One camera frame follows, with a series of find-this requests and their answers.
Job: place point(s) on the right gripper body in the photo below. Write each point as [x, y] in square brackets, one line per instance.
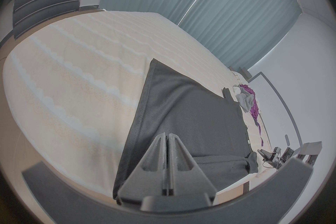
[277, 160]

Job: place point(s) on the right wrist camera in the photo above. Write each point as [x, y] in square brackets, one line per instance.
[277, 150]

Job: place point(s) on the black T-shirt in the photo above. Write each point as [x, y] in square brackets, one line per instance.
[189, 118]

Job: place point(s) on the grey bedside table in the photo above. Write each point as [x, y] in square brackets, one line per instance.
[241, 71]

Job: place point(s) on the purple satin garment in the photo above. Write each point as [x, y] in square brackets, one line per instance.
[253, 110]

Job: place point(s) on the grey garment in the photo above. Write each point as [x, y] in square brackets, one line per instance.
[244, 101]

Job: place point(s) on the white printed pillow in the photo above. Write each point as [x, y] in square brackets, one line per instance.
[237, 78]

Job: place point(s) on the black chest of drawers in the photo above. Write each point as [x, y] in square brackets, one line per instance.
[44, 5]

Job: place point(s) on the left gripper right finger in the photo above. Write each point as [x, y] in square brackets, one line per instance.
[199, 186]

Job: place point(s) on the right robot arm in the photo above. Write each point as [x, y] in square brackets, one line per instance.
[311, 148]

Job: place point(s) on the white garment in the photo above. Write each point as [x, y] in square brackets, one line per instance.
[235, 89]

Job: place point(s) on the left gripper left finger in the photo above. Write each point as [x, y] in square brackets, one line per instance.
[136, 183]

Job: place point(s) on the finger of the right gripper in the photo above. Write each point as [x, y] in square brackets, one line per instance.
[265, 155]

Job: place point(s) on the bed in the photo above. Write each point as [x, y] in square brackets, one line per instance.
[78, 73]

